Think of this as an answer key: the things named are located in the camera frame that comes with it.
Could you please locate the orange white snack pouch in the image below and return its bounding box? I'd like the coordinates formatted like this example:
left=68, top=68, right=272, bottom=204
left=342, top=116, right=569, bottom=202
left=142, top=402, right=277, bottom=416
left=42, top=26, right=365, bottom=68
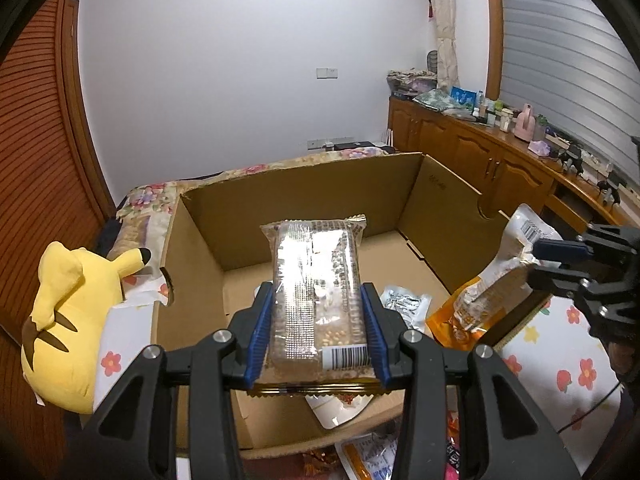
left=426, top=204, right=562, bottom=350

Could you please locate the peanut brittle clear pack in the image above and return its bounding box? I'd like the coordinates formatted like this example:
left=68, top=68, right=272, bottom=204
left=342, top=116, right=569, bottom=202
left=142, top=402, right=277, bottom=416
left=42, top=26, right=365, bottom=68
left=250, top=214, right=382, bottom=396

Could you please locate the floral white bed sheet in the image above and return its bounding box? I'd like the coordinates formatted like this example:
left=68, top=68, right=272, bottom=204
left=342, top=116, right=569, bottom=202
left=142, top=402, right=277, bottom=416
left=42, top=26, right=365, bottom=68
left=94, top=275, right=622, bottom=474

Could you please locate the wooden sideboard cabinet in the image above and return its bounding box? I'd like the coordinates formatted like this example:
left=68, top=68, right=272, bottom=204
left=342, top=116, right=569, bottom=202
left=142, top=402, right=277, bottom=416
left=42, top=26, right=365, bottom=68
left=387, top=96, right=639, bottom=236

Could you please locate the purple cloth item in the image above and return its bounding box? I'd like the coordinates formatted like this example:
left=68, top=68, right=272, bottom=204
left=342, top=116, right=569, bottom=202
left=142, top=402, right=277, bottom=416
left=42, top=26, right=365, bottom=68
left=527, top=140, right=551, bottom=157

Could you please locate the yellow Pikachu plush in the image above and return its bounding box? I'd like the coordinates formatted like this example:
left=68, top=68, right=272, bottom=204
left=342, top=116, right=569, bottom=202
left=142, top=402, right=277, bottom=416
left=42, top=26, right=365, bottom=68
left=21, top=242, right=152, bottom=415

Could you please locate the white orange flat pouch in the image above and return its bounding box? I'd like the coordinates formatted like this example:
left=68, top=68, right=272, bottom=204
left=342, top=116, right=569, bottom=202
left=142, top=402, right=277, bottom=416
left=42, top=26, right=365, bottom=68
left=335, top=431, right=398, bottom=480

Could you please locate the pink kettle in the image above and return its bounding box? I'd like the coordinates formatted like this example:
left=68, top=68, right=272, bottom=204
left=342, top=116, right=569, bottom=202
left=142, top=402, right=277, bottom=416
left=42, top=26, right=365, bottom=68
left=513, top=103, right=536, bottom=143

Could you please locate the brown cardboard box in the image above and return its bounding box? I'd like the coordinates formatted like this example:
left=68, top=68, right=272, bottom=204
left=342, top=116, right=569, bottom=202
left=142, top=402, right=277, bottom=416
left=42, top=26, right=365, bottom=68
left=150, top=152, right=542, bottom=461

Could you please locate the silver foil snack packet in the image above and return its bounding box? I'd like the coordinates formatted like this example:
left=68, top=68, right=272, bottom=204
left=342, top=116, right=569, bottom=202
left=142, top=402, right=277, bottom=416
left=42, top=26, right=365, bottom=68
left=381, top=286, right=432, bottom=335

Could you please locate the white red snack packet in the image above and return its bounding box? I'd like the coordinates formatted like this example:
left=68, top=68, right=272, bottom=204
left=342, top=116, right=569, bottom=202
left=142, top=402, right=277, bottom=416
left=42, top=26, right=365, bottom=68
left=305, top=394, right=373, bottom=430

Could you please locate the blue picture card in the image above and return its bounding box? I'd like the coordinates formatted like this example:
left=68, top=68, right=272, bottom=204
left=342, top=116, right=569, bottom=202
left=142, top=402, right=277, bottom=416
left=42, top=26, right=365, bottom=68
left=450, top=86, right=477, bottom=110

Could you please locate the grey window blind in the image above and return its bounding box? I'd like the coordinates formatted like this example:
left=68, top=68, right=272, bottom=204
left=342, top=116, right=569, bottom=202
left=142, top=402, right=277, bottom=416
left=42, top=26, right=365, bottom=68
left=500, top=0, right=639, bottom=181

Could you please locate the folded clothes pile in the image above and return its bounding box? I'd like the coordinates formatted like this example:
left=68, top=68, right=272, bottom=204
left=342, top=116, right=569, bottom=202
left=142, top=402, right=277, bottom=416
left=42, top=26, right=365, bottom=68
left=386, top=68, right=437, bottom=100

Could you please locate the beige curtain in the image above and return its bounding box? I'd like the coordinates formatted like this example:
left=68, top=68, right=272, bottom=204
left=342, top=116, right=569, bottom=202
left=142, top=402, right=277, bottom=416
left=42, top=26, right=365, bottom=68
left=431, top=0, right=459, bottom=90

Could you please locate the white wall switch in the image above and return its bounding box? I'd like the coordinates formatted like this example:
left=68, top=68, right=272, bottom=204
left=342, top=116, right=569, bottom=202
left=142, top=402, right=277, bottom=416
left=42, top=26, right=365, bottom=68
left=316, top=67, right=338, bottom=79

